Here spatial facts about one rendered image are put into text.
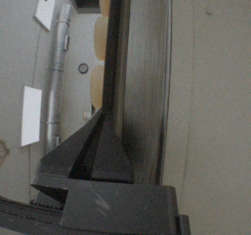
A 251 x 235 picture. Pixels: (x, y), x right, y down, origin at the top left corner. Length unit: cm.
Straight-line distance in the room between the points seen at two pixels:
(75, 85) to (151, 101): 458
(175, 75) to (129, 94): 6
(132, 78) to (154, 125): 6
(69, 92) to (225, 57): 466
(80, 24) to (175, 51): 531
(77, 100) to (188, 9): 451
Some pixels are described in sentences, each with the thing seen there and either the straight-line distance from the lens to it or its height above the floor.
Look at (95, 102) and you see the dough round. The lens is 16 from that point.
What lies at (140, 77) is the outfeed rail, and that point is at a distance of 17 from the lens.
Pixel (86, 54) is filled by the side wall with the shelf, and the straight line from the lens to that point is 490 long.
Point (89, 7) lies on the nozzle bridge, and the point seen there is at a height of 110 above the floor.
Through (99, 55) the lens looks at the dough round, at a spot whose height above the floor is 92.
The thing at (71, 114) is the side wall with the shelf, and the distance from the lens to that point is 469.
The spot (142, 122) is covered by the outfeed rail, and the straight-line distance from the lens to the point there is 17.
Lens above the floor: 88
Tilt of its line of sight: 1 degrees up
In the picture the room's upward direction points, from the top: 86 degrees counter-clockwise
